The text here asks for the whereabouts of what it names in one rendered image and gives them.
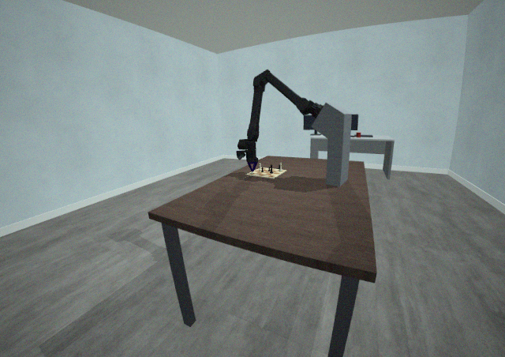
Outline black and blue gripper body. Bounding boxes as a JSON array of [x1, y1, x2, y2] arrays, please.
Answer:
[[246, 150, 258, 163]]

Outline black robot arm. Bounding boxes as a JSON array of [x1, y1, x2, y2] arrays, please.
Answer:
[[237, 70, 323, 160]]

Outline brown and cream checkered chessboard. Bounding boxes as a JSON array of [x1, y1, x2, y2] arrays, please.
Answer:
[[246, 167, 286, 179]]

